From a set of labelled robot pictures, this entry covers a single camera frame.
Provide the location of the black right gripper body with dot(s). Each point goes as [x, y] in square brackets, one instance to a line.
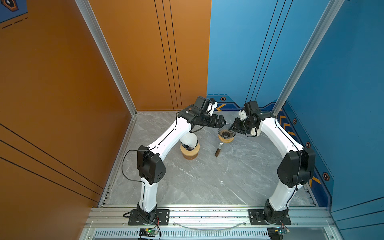
[247, 123]

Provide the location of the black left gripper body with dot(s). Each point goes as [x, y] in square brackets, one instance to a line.
[209, 121]

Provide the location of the grey ribbed glass dripper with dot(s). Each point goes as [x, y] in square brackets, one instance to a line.
[225, 133]

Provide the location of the white paper coffee filter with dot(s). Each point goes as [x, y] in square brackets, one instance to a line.
[189, 141]

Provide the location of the coffee filter paper pack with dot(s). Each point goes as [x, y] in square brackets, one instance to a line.
[255, 132]

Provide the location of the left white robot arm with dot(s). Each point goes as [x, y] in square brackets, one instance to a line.
[150, 159]

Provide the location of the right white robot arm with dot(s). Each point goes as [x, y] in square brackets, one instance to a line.
[297, 165]

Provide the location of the orange glass carafe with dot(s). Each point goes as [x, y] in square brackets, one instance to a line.
[190, 156]

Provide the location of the right green circuit board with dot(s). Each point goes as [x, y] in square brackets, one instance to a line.
[277, 233]

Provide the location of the green circuit board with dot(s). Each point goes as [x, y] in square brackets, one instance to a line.
[277, 233]
[148, 233]

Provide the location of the left green circuit board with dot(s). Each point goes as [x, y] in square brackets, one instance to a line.
[148, 233]

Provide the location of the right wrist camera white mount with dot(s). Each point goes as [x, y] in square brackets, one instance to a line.
[242, 115]

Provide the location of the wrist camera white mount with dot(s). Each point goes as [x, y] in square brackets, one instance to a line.
[212, 105]
[242, 115]

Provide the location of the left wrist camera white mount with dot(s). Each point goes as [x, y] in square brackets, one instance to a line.
[212, 105]

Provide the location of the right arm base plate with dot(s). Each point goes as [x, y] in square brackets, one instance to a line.
[256, 216]

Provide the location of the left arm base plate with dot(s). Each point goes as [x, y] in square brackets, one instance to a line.
[156, 217]

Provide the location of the right aluminium corner post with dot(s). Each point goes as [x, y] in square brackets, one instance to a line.
[318, 34]

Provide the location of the aluminium corner post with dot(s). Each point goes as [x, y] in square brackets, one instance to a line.
[318, 34]
[101, 42]

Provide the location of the front aluminium rail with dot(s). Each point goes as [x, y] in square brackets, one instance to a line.
[210, 223]

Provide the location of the left aluminium corner post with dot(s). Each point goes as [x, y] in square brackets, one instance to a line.
[101, 42]

